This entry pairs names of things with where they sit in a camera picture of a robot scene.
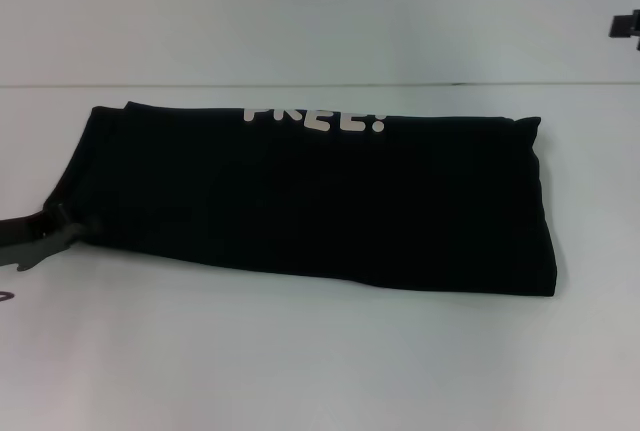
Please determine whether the black t-shirt with FREE print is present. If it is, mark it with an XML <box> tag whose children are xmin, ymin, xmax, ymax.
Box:
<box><xmin>47</xmin><ymin>99</ymin><xmax>559</xmax><ymax>300</ymax></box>

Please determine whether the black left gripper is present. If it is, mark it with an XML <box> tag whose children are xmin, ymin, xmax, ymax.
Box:
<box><xmin>0</xmin><ymin>203</ymin><xmax>102</xmax><ymax>273</ymax></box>

